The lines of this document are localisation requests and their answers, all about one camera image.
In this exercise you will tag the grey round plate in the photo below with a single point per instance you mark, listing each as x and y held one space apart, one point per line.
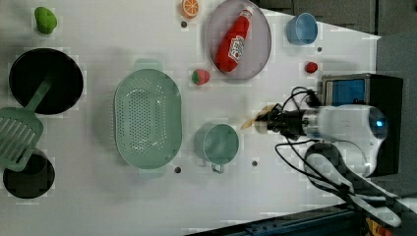
257 45

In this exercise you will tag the green metal cup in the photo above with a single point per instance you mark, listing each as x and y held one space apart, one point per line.
217 144

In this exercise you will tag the green colander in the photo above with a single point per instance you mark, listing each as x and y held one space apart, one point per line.
148 119

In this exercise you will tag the toy orange slice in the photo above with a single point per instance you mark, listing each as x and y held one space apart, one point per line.
190 8

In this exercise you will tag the small black cup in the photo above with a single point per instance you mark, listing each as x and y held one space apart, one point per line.
34 180

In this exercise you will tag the black toaster oven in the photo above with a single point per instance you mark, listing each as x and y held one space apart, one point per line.
382 92

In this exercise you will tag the red ketchup bottle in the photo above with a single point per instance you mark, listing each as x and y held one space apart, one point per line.
231 48

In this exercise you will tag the blue plastic cup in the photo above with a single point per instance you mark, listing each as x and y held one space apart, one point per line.
302 29

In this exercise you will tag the peeled toy banana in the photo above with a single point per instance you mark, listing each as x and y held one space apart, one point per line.
260 126

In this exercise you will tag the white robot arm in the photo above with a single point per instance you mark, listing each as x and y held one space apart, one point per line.
344 142

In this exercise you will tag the green toy pepper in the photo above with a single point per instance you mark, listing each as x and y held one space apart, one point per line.
46 21

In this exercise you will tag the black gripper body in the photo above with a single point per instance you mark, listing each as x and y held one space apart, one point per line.
287 123

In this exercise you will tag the small red toy fruit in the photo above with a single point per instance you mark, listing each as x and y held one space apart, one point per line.
311 67

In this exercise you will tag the green slotted spatula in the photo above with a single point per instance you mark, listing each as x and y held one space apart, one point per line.
21 130

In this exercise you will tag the toy strawberry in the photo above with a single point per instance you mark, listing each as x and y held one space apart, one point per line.
200 77

